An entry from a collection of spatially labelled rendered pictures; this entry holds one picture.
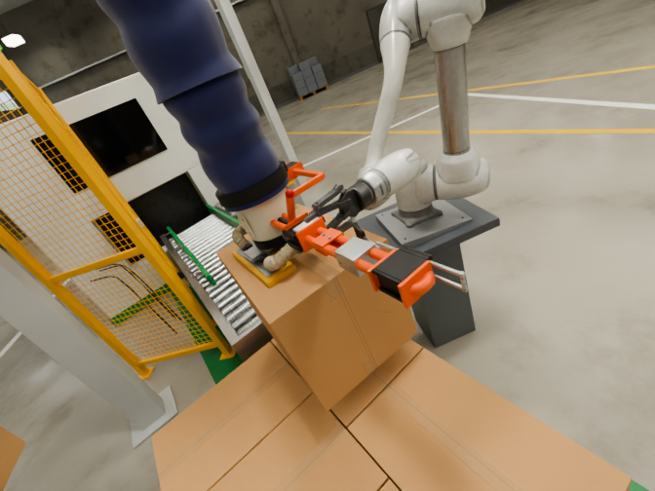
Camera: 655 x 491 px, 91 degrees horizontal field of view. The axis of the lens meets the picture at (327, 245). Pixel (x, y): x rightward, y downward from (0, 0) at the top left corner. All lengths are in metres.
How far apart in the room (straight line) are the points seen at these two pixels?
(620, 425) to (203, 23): 1.92
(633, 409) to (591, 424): 0.17
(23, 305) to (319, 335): 1.61
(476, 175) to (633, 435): 1.14
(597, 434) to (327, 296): 1.27
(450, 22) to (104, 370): 2.34
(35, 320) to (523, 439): 2.13
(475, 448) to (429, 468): 0.14
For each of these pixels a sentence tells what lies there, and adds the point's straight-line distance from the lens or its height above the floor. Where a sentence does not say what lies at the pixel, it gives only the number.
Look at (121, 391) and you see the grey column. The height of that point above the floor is 0.35.
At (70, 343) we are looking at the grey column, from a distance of 2.27.
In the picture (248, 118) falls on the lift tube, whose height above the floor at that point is 1.49.
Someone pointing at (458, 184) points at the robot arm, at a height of 0.93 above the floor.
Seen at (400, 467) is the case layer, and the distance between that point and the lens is 1.13.
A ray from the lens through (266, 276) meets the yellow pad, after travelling 0.97.
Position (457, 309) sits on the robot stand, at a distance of 1.87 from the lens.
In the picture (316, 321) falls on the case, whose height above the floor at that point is 0.99.
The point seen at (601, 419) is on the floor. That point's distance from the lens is 1.82.
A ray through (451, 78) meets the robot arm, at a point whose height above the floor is 1.33.
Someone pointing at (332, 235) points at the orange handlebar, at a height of 1.21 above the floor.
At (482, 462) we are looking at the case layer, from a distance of 1.11.
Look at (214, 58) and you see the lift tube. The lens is 0.92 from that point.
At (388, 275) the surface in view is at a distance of 0.56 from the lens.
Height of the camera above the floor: 1.57
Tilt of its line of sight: 30 degrees down
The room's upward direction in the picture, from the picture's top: 24 degrees counter-clockwise
